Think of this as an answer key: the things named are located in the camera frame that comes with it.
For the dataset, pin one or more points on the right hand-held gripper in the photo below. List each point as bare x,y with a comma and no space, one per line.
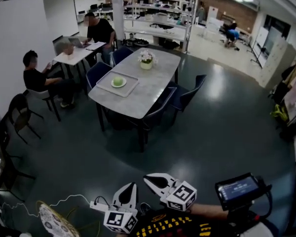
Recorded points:
182,194

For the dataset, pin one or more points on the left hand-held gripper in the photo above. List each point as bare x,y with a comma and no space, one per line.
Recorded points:
119,220

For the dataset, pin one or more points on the white round plate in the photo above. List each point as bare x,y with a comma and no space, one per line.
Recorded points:
112,84

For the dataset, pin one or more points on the green cabbage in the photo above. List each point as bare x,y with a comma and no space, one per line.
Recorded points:
118,81

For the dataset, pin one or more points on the person's right forearm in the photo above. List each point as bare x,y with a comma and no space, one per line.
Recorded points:
209,211

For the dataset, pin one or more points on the grey marble table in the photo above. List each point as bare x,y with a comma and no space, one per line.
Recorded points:
148,90

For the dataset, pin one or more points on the white power strip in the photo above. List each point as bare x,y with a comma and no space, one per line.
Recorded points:
98,206

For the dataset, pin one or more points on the black jersey with yellow letters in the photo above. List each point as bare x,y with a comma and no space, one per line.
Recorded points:
177,225

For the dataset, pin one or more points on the round patterned table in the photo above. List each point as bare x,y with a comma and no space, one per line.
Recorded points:
51,223

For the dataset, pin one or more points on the black monitor screen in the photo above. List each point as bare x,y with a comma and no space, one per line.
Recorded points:
238,187

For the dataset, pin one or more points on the grey rectangular tray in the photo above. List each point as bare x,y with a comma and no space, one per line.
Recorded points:
128,88

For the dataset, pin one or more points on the white fabric bag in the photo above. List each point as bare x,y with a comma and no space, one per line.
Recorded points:
266,229

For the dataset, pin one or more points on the pink flowers in white pot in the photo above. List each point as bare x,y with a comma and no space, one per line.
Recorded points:
146,59

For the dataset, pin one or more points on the grey chair with black legs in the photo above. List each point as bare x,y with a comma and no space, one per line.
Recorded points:
38,94

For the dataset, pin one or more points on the yellow green bag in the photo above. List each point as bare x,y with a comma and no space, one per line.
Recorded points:
280,112

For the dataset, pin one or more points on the black metal chair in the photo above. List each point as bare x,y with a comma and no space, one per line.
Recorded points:
18,107

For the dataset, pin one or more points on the white side table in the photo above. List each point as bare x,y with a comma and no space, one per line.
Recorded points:
74,58

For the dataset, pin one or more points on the white paper sheets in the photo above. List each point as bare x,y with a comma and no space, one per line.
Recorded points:
96,46

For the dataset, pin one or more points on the white shelving rack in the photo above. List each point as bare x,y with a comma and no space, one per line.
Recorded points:
160,29

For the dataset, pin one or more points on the white phone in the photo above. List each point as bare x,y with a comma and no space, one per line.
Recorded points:
51,64

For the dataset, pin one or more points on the grey laptop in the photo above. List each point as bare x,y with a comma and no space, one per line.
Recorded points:
76,42

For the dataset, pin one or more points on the red dried plant decoration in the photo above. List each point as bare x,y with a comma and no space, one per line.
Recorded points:
64,50

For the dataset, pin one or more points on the grey locker cabinet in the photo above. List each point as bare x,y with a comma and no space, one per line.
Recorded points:
276,58

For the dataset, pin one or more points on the white pillar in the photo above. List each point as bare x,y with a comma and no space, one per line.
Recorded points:
118,9

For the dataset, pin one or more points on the whiteboard on stand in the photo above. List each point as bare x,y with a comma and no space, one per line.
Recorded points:
261,37

